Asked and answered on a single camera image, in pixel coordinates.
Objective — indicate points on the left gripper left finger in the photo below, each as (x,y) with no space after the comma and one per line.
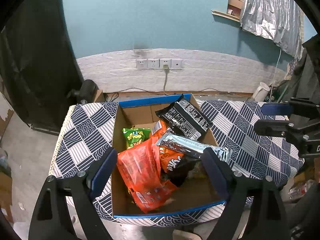
(51,218)

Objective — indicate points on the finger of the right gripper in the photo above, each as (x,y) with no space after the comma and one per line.
(278,128)
(297,106)

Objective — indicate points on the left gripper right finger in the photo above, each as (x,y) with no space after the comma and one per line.
(267,217)

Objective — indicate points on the blue cardboard box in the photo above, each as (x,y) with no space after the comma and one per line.
(196,192)

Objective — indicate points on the orange black chip bag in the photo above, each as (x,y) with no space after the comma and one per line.
(175,166)

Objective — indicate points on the orange translucent candy bag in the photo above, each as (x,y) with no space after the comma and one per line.
(140,170)

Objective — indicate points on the black white-text snack bag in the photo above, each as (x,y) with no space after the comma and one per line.
(185,119)

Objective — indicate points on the silver foil snack bar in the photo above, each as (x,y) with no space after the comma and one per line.
(190,147)

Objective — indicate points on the green snack bag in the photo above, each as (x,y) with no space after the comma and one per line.
(135,136)

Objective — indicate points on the white electric kettle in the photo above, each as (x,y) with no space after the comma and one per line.
(261,92)

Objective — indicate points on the clear plastic bottle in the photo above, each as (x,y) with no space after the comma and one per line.
(300,189)

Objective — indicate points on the navy white patterned tablecloth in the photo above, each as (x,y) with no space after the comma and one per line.
(89,130)

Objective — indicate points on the silver foil curtain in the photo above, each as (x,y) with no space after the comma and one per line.
(276,20)

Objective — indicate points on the wooden window sill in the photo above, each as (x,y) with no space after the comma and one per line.
(225,15)

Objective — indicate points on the black hanging cloth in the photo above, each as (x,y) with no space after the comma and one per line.
(38,66)

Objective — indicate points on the white wall socket strip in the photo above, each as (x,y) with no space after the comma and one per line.
(156,64)

